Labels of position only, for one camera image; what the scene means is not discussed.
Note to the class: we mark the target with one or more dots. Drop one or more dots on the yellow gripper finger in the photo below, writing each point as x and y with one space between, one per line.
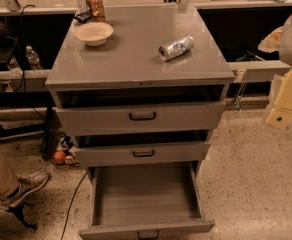
280 115

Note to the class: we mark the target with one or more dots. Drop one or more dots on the grey sneaker shoe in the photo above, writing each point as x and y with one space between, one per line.
27 186

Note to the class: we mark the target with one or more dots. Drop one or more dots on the silver blue redbull can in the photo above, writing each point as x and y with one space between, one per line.
176 48

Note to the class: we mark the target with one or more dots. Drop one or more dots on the orange fruit on floor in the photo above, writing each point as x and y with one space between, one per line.
59 155

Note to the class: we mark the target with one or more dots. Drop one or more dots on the glass jar of snacks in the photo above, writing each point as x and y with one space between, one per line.
97 10

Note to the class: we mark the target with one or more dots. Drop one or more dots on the black chair base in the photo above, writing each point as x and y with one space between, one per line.
18 212

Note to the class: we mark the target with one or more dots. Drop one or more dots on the grey top drawer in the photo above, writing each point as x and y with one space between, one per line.
140 118

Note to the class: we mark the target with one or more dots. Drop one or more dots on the black small device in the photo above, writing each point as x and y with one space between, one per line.
83 17

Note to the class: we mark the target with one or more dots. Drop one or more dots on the white bowl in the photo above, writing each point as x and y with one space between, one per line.
94 33

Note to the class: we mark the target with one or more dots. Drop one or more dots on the clear plastic water bottle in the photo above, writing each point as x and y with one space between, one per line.
33 58

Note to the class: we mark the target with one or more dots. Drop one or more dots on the grey open bottom drawer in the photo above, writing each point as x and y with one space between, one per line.
144 202

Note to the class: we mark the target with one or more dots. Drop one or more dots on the grey metal drawer cabinet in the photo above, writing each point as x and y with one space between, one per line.
127 71

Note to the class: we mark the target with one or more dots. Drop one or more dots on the grey middle drawer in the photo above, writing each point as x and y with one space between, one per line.
141 154

